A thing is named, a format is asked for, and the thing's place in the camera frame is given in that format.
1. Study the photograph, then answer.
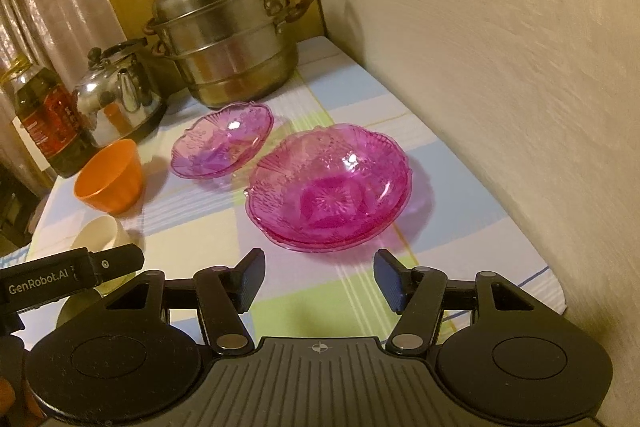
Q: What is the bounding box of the large pink glass bowl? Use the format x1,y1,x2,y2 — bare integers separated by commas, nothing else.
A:
247,177,413,253
245,123,412,240

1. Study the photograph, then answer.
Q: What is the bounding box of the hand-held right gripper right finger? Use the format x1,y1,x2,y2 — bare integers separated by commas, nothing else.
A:
374,249,538,354

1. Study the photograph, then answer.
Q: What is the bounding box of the cream white cup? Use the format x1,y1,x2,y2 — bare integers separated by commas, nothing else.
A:
69,215,133,253

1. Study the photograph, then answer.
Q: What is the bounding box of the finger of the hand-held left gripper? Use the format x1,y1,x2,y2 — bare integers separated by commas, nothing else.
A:
90,243,146,285

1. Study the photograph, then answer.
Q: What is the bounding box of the small pink glass plate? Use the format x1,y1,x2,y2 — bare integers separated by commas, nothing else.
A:
170,102,275,180

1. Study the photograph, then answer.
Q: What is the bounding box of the stainless steel kettle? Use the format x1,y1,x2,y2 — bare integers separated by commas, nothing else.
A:
72,38,168,148

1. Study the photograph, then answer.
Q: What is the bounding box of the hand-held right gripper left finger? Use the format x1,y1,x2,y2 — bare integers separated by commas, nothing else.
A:
102,248,267,354

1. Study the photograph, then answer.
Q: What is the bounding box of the checked pastel tablecloth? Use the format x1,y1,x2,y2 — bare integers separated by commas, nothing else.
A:
30,36,568,348

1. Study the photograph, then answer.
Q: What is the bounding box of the stainless steel steamer pot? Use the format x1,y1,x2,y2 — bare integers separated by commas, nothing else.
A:
142,0,317,109

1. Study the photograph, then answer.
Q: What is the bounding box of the cooking oil bottle red label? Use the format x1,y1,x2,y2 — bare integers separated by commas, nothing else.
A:
0,57,98,179

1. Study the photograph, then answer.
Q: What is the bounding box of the orange plastic bowl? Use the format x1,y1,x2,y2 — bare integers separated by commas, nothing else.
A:
73,139,146,216

